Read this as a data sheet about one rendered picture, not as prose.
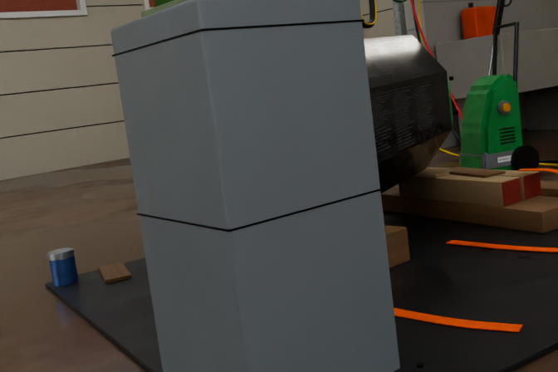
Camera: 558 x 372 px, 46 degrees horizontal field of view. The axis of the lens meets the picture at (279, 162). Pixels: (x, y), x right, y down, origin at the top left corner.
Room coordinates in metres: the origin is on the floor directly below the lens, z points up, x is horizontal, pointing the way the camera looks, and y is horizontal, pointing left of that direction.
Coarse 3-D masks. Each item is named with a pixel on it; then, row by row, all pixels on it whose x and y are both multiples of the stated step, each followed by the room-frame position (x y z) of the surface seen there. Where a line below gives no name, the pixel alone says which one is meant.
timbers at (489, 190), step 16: (448, 176) 2.83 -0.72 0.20; (464, 176) 2.78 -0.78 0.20; (496, 176) 2.68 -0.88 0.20; (512, 176) 2.65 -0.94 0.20; (528, 176) 2.63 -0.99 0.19; (400, 192) 3.03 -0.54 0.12; (416, 192) 2.94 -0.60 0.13; (432, 192) 2.86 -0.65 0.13; (448, 192) 2.78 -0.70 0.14; (464, 192) 2.70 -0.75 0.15; (480, 192) 2.63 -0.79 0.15; (496, 192) 2.56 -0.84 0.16; (512, 192) 2.57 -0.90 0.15; (528, 192) 2.62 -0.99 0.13
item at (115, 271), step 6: (114, 264) 2.70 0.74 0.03; (120, 264) 2.69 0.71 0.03; (102, 270) 2.63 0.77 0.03; (108, 270) 2.61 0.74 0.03; (114, 270) 2.60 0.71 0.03; (120, 270) 2.59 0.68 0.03; (126, 270) 2.58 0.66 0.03; (102, 276) 2.55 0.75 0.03; (108, 276) 2.52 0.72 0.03; (114, 276) 2.51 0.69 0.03; (120, 276) 2.50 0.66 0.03; (126, 276) 2.49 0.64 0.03; (108, 282) 2.47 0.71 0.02
